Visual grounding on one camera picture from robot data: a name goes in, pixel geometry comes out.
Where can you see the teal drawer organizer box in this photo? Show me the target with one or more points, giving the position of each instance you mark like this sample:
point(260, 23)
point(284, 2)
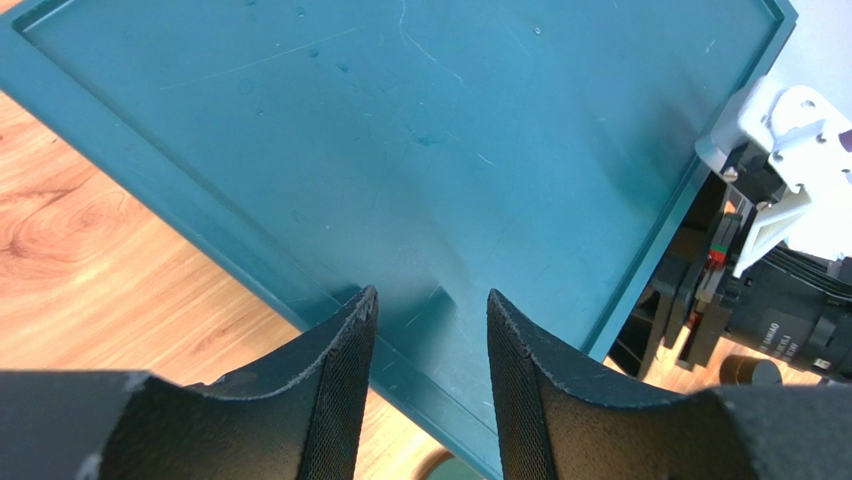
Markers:
point(436, 150)

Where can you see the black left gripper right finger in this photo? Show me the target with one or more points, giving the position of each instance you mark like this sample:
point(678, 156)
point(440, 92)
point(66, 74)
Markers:
point(563, 415)

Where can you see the black round jar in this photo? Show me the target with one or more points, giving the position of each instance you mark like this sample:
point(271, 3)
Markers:
point(744, 370)

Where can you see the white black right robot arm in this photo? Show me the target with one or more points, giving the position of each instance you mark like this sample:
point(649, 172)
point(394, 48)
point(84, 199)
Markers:
point(792, 307)

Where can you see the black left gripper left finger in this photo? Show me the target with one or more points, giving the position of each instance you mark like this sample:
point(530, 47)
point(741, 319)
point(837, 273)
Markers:
point(295, 413)

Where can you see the dark green round compact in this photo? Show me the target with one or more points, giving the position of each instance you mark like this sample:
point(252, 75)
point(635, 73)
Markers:
point(443, 465)

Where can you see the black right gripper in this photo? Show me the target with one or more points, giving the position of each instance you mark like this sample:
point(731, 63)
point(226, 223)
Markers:
point(693, 290)

